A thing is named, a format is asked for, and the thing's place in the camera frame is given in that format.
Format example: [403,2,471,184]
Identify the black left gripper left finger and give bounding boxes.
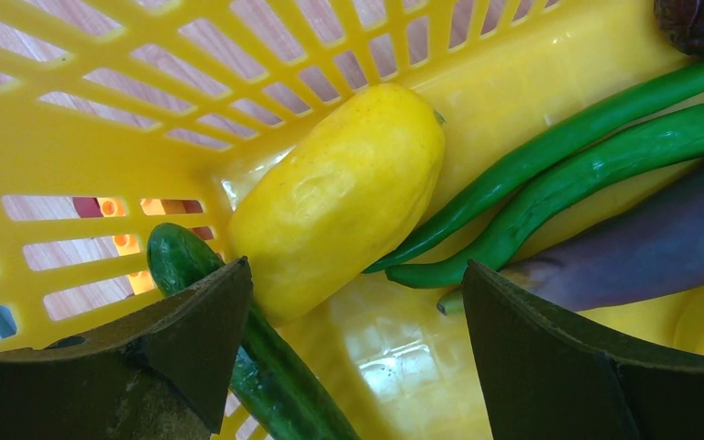
[0,258,253,439]

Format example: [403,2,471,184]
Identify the yellow squash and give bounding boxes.
[227,83,446,325]

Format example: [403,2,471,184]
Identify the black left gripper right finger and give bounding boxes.
[462,262,704,439]

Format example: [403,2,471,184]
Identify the green bean pod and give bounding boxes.
[385,104,704,289]
[364,60,704,273]

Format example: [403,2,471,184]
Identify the dark brown round fruit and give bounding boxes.
[654,0,704,57]

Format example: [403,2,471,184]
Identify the purple eggplant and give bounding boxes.
[500,163,704,312]

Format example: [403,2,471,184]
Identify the dark green cucumber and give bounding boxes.
[147,223,358,439]

